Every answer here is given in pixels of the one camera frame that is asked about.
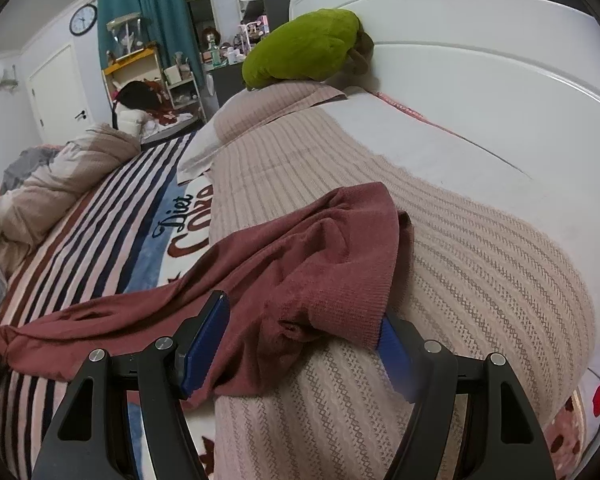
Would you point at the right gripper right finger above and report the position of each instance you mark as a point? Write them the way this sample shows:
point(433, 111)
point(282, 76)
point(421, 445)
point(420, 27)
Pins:
point(502, 438)

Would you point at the maroon red pants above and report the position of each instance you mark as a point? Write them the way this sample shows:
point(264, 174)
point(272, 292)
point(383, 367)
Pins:
point(326, 270)

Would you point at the white bedroom door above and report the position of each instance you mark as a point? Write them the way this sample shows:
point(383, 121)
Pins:
point(58, 99)

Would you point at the near pink ribbed pillow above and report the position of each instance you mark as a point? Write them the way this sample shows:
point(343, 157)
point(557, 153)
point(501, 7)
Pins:
point(483, 281)

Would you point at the striped plush bed blanket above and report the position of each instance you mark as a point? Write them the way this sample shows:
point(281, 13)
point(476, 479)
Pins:
point(139, 229)

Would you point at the grey pink rumpled duvet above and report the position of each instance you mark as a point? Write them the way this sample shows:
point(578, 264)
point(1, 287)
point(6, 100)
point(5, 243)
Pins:
point(42, 194)

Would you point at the black white plush toy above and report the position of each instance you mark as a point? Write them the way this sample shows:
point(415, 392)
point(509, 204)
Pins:
point(136, 104)

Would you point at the far pink white pillow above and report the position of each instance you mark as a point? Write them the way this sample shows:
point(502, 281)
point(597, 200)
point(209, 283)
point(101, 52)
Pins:
point(245, 111)

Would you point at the white bed headboard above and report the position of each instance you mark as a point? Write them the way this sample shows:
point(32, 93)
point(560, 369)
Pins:
point(519, 78)

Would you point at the white rolling cart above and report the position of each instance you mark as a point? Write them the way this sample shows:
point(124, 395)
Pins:
point(182, 87)

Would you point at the yellow white shelf cabinet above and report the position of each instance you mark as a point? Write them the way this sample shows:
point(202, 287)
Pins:
point(142, 65)

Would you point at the cluttered dark desk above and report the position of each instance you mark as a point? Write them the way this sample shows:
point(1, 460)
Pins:
point(223, 64)

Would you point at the glass display case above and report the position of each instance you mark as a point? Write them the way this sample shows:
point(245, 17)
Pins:
point(126, 32)

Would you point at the mannequin head with wig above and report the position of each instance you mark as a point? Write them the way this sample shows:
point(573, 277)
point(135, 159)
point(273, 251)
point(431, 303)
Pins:
point(210, 38)

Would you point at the green plush toy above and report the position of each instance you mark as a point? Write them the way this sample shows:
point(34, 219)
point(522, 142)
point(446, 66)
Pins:
point(315, 46)

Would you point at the teal window curtain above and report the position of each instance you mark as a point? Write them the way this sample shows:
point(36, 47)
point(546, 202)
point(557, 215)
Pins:
point(166, 22)

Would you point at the black round wall clock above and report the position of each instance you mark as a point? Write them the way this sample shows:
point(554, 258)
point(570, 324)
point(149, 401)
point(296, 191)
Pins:
point(83, 20)

